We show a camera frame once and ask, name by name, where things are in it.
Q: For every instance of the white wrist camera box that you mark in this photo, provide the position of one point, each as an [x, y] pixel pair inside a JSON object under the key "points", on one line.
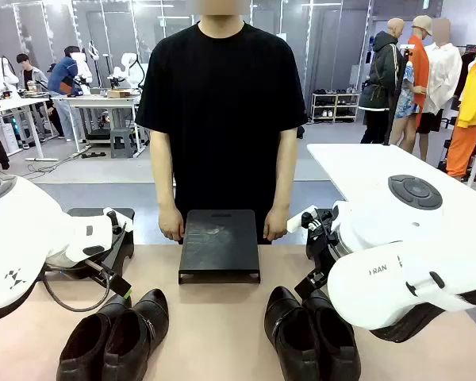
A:
{"points": [[297, 222]]}

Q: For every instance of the cardboard box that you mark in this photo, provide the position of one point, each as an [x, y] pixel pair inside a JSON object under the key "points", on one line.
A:
{"points": [[119, 93]]}

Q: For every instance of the large white table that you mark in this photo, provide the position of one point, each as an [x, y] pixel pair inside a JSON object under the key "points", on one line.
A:
{"points": [[361, 166]]}

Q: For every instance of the white desk with clutter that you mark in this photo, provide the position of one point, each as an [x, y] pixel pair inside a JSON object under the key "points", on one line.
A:
{"points": [[12, 104]]}

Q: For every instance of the person's right hand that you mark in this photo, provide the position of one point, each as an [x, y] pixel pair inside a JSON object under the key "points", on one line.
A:
{"points": [[171, 224]]}

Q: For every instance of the person's left hand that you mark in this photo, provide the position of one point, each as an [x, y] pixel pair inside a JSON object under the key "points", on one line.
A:
{"points": [[277, 224]]}

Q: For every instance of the standing person in blue jacket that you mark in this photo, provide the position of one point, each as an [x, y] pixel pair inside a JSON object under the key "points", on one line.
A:
{"points": [[63, 79]]}

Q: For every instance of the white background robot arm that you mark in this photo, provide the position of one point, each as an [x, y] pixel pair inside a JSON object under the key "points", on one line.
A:
{"points": [[0, 75], [83, 67], [129, 67]]}

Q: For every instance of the mannequin in orange top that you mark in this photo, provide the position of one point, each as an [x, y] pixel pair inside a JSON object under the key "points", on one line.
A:
{"points": [[418, 67]]}

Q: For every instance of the mannequin in yellow hoodie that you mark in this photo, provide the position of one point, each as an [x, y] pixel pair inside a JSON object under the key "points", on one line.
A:
{"points": [[474, 103]]}

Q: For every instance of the person's black t-shirt torso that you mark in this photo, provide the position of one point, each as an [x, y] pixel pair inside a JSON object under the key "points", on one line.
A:
{"points": [[222, 119]]}

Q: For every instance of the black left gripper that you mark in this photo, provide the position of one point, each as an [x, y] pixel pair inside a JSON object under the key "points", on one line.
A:
{"points": [[99, 270]]}

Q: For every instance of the mannequin in dark green jacket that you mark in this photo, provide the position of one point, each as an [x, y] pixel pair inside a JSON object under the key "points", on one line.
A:
{"points": [[381, 79]]}

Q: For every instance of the black bag on floor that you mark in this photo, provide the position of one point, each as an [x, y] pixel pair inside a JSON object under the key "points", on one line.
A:
{"points": [[300, 133]]}

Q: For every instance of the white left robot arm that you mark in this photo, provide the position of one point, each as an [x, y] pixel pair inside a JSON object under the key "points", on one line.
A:
{"points": [[24, 238]]}

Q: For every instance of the black leather buckle shoe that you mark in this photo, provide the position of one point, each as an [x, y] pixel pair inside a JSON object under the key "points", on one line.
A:
{"points": [[143, 333], [83, 341]]}

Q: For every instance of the person's left forearm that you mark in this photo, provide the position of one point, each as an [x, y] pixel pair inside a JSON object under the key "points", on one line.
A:
{"points": [[284, 170]]}

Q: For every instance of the mannequin in white shirt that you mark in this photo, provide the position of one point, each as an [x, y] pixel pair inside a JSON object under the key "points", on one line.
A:
{"points": [[444, 79]]}

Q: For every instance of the seated person in grey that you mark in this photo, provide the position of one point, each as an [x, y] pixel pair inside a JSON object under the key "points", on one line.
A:
{"points": [[31, 75]]}

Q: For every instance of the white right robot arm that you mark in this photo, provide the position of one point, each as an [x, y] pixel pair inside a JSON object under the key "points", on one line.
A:
{"points": [[381, 230]]}

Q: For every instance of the grey plastic stool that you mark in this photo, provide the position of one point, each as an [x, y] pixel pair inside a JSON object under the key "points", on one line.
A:
{"points": [[123, 143]]}

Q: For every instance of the white shoe rack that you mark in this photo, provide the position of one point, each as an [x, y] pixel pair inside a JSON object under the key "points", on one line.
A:
{"points": [[335, 107]]}

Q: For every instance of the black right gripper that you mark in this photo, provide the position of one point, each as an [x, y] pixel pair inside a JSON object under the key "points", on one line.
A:
{"points": [[324, 242]]}

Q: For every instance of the white desk with robots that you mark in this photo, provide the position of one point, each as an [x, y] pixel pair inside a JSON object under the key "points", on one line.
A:
{"points": [[99, 101]]}

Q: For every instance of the person's right forearm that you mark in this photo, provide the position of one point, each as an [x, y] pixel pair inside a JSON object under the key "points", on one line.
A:
{"points": [[162, 170]]}

